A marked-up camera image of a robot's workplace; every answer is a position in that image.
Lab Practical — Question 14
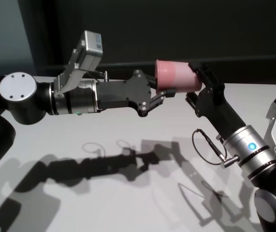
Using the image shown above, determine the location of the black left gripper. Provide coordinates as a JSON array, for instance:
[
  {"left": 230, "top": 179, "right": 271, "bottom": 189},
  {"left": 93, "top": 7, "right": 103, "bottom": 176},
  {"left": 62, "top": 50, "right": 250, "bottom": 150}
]
[{"left": 96, "top": 69, "right": 177, "bottom": 118}]

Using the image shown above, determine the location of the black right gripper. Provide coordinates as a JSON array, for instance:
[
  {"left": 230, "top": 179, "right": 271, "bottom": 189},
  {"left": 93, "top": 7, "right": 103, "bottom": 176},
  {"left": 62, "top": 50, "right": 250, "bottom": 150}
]
[{"left": 185, "top": 61, "right": 247, "bottom": 142}]

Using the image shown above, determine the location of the pink plastic cup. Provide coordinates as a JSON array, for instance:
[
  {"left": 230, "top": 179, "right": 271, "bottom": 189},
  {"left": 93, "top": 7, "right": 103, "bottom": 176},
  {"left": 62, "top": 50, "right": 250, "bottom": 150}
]
[{"left": 154, "top": 59, "right": 204, "bottom": 95}]

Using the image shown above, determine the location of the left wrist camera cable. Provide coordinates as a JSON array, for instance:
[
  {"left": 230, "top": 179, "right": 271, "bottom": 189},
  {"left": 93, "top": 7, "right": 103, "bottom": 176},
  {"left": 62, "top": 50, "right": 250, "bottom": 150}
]
[{"left": 96, "top": 70, "right": 110, "bottom": 83}]

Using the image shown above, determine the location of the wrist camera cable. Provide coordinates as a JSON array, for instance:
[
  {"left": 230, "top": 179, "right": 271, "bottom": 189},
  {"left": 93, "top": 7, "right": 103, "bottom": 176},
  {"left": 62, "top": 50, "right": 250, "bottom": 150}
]
[
  {"left": 96, "top": 70, "right": 110, "bottom": 83},
  {"left": 191, "top": 129, "right": 240, "bottom": 169}
]

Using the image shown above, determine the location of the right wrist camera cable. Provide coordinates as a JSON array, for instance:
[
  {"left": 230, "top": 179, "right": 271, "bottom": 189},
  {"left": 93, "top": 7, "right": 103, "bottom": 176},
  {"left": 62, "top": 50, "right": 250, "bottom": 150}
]
[{"left": 191, "top": 129, "right": 240, "bottom": 169}]

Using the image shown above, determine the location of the dark low rail bar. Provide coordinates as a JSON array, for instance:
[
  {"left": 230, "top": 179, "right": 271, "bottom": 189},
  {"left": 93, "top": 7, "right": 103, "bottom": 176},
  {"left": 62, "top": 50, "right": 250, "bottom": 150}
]
[{"left": 37, "top": 56, "right": 276, "bottom": 74}]

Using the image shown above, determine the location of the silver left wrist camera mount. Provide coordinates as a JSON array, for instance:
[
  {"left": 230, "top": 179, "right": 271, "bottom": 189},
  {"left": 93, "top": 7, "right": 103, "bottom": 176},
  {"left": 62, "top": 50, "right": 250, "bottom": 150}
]
[{"left": 54, "top": 30, "right": 104, "bottom": 98}]

